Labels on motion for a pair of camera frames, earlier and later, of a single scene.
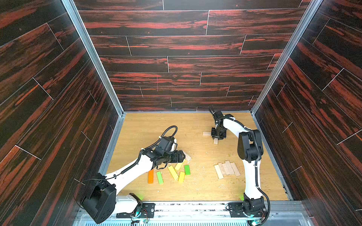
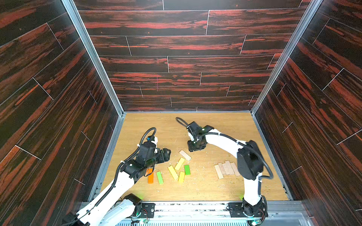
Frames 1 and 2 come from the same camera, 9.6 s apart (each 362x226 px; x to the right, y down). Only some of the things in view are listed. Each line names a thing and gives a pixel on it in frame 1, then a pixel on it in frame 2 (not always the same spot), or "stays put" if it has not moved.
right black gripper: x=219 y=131 to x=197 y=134
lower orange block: x=151 y=176 stays put
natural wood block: x=187 y=157 stays put
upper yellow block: x=178 y=165 stays put
